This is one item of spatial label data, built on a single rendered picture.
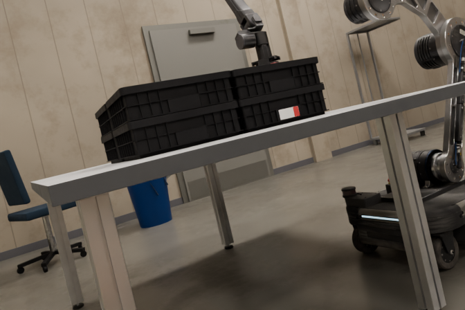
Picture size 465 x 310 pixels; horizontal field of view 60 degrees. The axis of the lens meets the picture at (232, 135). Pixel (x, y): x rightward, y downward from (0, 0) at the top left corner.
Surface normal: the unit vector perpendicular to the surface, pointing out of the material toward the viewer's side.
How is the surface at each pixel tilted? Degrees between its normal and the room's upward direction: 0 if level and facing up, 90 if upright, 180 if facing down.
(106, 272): 90
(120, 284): 90
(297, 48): 90
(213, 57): 90
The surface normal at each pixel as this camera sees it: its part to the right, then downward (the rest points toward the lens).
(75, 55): 0.46, -0.10
